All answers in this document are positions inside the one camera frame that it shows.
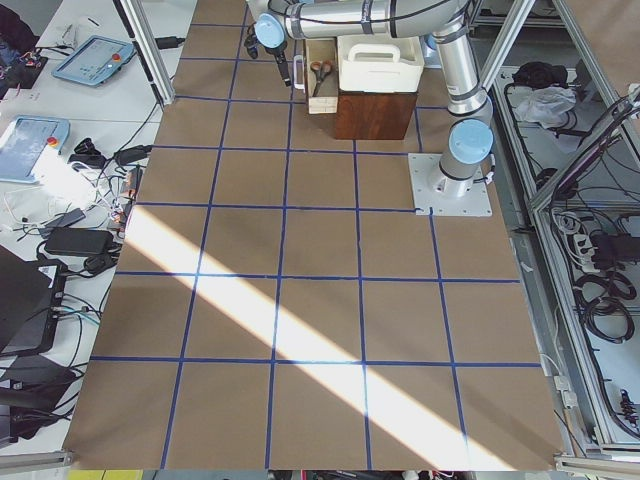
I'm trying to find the white plastic tray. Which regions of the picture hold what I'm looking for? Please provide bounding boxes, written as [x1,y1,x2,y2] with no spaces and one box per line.
[337,34,424,93]

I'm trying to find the black white cloth pile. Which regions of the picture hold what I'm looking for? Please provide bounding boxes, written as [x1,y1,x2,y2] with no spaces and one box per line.
[512,61,577,129]

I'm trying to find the white drawer handle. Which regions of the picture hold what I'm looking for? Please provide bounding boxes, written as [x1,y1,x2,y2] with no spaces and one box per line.
[293,55,306,92]

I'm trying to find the blue teach pendant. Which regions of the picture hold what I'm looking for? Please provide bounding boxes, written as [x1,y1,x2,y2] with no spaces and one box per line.
[52,35,135,87]
[1,115,70,184]

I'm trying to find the dark brown wooden cabinet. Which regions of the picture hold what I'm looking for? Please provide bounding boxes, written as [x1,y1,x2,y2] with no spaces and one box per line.
[334,90,418,140]

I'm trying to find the black power adapter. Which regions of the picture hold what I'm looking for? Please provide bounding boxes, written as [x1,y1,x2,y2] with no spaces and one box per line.
[44,227,113,256]

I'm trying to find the grey orange scissors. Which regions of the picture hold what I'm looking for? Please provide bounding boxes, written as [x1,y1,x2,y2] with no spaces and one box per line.
[310,60,333,97]

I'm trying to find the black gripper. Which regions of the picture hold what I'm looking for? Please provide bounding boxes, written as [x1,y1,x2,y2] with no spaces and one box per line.
[243,23,292,87]

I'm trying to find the light wooden drawer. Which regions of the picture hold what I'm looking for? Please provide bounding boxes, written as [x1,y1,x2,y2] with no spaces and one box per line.
[303,39,339,115]

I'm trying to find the white power strip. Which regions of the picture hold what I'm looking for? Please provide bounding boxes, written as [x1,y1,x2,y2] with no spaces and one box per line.
[556,212,600,274]

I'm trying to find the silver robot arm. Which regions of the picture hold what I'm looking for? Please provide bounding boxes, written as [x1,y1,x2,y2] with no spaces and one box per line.
[247,1,493,198]

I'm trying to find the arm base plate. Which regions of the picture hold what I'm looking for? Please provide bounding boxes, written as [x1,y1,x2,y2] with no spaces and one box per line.
[408,153,493,217]

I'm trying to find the aluminium frame post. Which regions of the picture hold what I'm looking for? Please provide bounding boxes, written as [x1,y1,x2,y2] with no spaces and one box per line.
[113,0,175,108]

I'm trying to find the black laptop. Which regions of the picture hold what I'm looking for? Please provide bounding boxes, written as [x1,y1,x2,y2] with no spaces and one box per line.
[1,248,68,357]

